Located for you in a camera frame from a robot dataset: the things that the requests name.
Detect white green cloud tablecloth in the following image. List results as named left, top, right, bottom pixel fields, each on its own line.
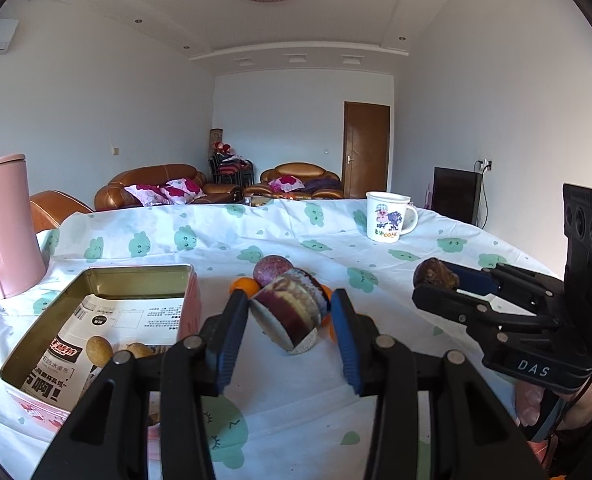
left=0, top=197, right=592, bottom=480

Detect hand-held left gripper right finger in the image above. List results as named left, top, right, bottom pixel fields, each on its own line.
left=330, top=287, right=552, bottom=480

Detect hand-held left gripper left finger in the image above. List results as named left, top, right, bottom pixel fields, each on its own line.
left=30, top=290, right=249, bottom=480

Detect wall socket with cable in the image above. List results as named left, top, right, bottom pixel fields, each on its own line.
left=473, top=158, right=493, bottom=228

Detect pink floral pillow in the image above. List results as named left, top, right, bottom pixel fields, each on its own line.
left=160, top=178, right=205, bottom=205
left=124, top=183, right=171, bottom=207
left=268, top=175, right=305, bottom=194

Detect wrinkled brown passion fruit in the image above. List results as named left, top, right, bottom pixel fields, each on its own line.
left=414, top=257, right=461, bottom=291

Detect dark stacked chairs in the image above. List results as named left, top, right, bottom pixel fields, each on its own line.
left=208, top=151, right=255, bottom=189

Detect large brown leather sofa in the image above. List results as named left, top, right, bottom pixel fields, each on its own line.
left=94, top=164, right=244, bottom=212

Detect black cabinet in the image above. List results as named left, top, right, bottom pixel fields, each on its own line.
left=431, top=166, right=480, bottom=226

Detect pink metal tin box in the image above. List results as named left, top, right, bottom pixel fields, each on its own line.
left=0, top=264, right=201, bottom=443

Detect brown wooden door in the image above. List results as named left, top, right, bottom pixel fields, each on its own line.
left=343, top=101, right=391, bottom=199

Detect printed newspaper sheet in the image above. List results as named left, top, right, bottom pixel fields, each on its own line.
left=20, top=294, right=187, bottom=411

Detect small orange tangerine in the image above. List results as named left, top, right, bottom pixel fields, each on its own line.
left=321, top=286, right=339, bottom=345
left=230, top=277, right=261, bottom=302

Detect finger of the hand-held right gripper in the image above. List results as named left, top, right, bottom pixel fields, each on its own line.
left=412, top=286, right=561, bottom=357
left=456, top=261, right=566, bottom=320

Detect dark purple blanket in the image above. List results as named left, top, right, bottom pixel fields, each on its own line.
left=301, top=176, right=343, bottom=194

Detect smooth purple passion fruit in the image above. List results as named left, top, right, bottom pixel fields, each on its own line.
left=253, top=255, right=295, bottom=288

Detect person's right hand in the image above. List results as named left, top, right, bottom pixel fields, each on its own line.
left=516, top=374, right=592, bottom=436

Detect white cartoon print mug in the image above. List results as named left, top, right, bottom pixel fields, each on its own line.
left=366, top=191, right=419, bottom=244

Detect pink kettle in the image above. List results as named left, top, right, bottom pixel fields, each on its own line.
left=0, top=154, right=50, bottom=301

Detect small brown leather sofa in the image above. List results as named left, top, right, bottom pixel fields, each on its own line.
left=260, top=162, right=345, bottom=201

